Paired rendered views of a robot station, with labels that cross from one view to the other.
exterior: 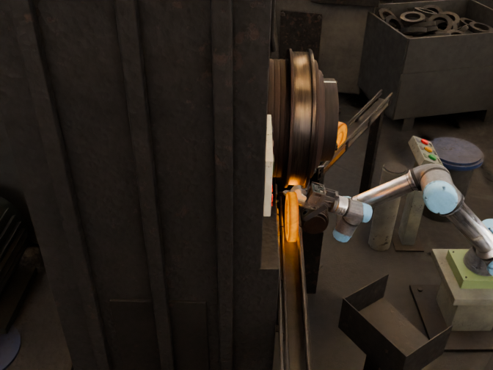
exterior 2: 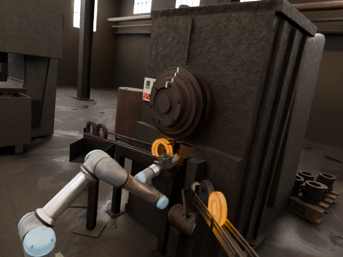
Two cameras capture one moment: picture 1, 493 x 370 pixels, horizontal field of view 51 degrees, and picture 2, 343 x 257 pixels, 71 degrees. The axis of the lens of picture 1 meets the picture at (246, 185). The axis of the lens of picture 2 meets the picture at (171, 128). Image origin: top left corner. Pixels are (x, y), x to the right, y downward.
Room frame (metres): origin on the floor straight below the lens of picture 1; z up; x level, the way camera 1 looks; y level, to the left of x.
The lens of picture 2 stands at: (2.65, -1.38, 1.33)
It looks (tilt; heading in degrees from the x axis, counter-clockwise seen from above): 13 degrees down; 131
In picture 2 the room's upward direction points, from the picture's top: 8 degrees clockwise
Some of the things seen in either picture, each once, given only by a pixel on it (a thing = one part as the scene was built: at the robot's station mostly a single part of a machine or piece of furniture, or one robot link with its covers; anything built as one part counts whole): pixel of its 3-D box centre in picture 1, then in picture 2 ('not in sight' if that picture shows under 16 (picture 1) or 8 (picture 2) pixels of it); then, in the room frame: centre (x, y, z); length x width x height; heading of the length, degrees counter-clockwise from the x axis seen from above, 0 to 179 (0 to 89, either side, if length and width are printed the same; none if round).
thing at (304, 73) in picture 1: (297, 119); (176, 103); (1.60, -0.17, 1.11); 0.47 x 0.06 x 0.47; 179
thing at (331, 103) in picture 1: (326, 120); (166, 103); (1.60, -0.27, 1.11); 0.28 x 0.06 x 0.28; 179
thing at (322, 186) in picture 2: not in sight; (280, 174); (1.82, 1.79, 0.22); 1.20 x 0.81 x 0.44; 177
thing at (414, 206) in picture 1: (416, 196); not in sight; (2.27, -0.91, 0.31); 0.24 x 0.16 x 0.62; 179
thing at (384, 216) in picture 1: (386, 208); not in sight; (2.23, -0.75, 0.26); 0.12 x 0.12 x 0.52
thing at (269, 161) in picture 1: (268, 163); (154, 91); (1.26, -0.06, 1.15); 0.26 x 0.02 x 0.18; 179
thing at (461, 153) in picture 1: (446, 180); not in sight; (2.56, -1.19, 0.22); 0.32 x 0.32 x 0.43
